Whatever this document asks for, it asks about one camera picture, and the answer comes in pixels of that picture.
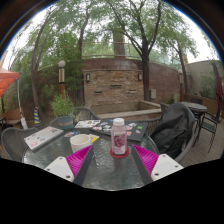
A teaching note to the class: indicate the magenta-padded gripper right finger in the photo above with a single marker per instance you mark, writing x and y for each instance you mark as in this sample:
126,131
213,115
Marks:
146,159

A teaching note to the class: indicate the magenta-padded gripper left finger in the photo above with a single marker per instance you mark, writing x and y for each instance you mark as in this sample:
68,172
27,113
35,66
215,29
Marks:
78,160

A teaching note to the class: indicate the pink drink bottle white cap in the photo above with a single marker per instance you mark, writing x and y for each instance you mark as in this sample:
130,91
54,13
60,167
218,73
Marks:
119,138

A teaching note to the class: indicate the white ceramic mug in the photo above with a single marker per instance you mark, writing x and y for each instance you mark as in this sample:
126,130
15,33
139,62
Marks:
80,143

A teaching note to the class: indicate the blue card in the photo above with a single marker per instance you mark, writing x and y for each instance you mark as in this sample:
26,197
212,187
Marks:
71,134

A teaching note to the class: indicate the yellow card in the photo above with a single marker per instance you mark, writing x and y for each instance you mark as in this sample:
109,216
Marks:
94,137

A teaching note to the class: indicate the flat round red coaster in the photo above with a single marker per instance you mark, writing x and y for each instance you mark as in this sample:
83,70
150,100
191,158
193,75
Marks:
119,156

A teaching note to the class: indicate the white sticker sheet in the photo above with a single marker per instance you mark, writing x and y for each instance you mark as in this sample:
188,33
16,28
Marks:
86,124

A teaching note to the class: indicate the black jacket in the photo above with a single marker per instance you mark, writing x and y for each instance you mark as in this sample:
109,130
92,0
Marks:
173,130

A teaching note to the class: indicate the grey laptop with stickers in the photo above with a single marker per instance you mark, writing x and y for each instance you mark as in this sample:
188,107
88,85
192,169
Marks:
43,137

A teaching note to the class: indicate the grey wicker chair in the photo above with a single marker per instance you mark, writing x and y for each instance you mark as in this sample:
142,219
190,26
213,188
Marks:
87,114
13,143
188,146

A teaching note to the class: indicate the potted plant in teal pot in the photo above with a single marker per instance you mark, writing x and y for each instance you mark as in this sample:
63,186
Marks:
62,108

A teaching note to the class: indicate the blue yellow striped cone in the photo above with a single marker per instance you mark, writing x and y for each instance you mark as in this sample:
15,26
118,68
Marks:
37,116

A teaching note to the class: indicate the black metal chair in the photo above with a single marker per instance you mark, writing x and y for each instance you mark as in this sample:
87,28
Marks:
210,128

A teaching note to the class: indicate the round dark patio table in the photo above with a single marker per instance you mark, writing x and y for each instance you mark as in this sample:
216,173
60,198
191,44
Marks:
198,107

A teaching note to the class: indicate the large dark-trunked tree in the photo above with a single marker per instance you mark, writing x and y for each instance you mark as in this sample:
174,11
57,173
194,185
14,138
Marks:
146,76

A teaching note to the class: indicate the closed dark red parasol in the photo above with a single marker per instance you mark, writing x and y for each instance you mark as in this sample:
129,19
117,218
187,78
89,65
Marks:
218,86

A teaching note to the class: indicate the orange canopy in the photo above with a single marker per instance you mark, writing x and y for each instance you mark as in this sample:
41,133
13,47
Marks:
7,80

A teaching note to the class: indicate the grey wall utility box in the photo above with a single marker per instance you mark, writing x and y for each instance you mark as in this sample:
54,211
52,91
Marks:
153,93

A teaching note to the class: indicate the globe lamp post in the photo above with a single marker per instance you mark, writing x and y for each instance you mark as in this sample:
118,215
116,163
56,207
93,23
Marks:
61,80
180,86

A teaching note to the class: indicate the wall lantern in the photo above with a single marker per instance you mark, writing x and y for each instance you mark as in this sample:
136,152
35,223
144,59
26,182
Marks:
140,76
88,78

